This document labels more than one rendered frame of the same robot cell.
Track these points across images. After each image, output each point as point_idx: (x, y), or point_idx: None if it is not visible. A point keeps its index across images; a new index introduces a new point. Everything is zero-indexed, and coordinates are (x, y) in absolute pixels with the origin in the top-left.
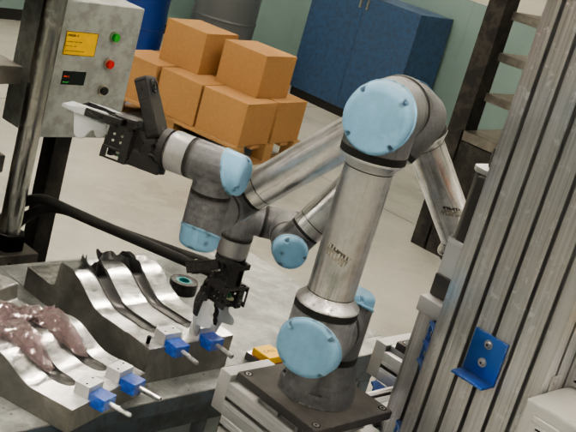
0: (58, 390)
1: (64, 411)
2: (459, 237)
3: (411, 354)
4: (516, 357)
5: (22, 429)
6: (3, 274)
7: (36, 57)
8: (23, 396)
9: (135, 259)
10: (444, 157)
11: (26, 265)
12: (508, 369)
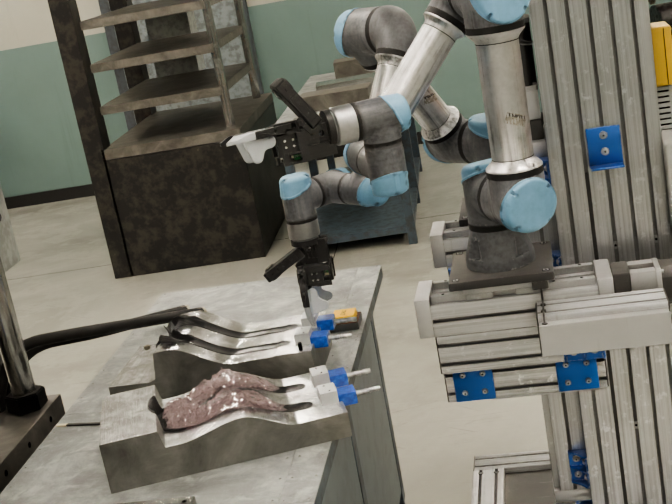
0: (313, 412)
1: (341, 418)
2: None
3: None
4: (629, 129)
5: (327, 455)
6: (81, 415)
7: None
8: (293, 437)
9: (188, 317)
10: None
11: (79, 400)
12: (627, 141)
